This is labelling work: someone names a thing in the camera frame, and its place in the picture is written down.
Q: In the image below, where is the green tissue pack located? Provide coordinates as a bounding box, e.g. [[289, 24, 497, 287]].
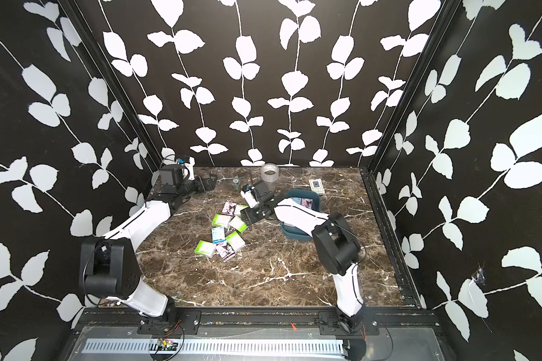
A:
[[194, 240, 216, 258], [229, 216, 248, 233], [226, 232, 245, 252], [234, 205, 248, 216], [212, 214, 233, 227]]

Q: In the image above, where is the teal storage box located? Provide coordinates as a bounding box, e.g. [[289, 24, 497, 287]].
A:
[[276, 189, 322, 242]]

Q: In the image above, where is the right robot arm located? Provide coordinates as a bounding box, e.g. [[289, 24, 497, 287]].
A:
[[240, 187, 364, 318]]

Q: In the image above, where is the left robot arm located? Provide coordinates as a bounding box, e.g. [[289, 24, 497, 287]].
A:
[[78, 174, 218, 318]]

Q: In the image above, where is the clear tape roll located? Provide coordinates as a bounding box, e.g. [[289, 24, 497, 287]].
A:
[[260, 163, 279, 183]]

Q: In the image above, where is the pink kuromi tissue pack top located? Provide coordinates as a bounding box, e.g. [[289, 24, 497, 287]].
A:
[[221, 202, 237, 216]]

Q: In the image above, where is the small circuit board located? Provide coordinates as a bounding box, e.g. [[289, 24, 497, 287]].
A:
[[149, 339, 179, 354]]

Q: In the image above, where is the white perforated strip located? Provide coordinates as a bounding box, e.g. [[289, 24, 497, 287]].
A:
[[79, 338, 346, 356]]

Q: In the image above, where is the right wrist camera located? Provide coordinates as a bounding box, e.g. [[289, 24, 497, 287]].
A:
[[240, 180, 274, 208]]

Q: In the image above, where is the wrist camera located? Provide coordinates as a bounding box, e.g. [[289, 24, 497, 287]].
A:
[[159, 154, 196, 186], [240, 180, 274, 208]]

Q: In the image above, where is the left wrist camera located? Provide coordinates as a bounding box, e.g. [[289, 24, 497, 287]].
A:
[[159, 154, 196, 186]]

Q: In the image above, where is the black front rail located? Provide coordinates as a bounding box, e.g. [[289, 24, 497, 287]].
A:
[[76, 306, 442, 338]]

